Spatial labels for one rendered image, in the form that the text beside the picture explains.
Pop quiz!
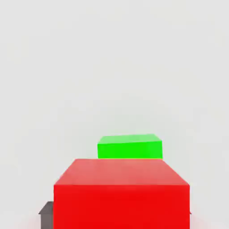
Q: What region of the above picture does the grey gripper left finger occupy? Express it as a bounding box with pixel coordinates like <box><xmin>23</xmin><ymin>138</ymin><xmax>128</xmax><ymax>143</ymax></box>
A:
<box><xmin>25</xmin><ymin>201</ymin><xmax>55</xmax><ymax>229</ymax></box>

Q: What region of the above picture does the small red cube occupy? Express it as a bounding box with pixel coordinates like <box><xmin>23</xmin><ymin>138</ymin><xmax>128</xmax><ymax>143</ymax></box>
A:
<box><xmin>53</xmin><ymin>158</ymin><xmax>191</xmax><ymax>229</ymax></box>

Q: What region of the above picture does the small green cube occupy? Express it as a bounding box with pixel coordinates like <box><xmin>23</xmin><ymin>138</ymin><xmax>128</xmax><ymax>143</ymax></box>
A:
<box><xmin>97</xmin><ymin>133</ymin><xmax>163</xmax><ymax>159</ymax></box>

